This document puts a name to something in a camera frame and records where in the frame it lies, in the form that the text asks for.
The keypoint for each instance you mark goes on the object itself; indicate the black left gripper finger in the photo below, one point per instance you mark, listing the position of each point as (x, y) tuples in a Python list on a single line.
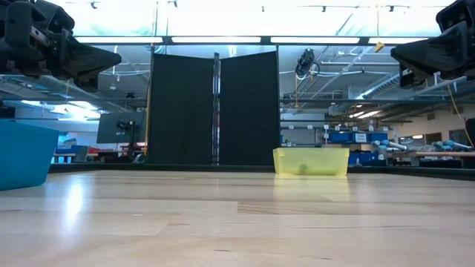
[(92, 61), (86, 84)]

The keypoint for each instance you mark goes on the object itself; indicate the blue plastic bin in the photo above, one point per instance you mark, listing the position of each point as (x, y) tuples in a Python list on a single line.
[(22, 155)]

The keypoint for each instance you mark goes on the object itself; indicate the blue storage bin shelf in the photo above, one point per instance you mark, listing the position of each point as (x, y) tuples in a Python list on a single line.
[(341, 137)]

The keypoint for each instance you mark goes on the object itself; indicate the yellow hanging tag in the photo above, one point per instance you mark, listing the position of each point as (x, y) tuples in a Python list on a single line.
[(379, 47)]

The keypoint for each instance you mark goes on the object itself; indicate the grey monitor on stand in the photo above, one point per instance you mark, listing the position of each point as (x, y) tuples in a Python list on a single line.
[(111, 128)]

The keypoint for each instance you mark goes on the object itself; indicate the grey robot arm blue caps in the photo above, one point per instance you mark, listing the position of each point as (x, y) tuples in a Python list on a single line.
[(454, 144), (393, 145)]

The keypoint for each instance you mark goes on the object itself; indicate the yellow translucent plastic bin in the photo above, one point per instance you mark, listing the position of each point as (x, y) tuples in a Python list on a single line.
[(311, 159)]

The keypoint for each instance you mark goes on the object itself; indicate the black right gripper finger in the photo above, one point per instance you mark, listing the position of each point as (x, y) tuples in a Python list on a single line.
[(438, 55), (410, 79)]

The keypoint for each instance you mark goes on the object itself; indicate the black hanging ceiling device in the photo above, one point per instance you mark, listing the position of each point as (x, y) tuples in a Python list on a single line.
[(306, 61)]

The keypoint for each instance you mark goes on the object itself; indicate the black folding partition screen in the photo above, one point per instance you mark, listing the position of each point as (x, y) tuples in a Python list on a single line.
[(182, 111)]

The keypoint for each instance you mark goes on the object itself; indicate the long wooden workbench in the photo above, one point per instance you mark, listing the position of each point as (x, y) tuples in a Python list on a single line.
[(441, 153)]

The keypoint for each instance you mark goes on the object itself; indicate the silver ventilation duct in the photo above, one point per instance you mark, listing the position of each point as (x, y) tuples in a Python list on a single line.
[(382, 85)]

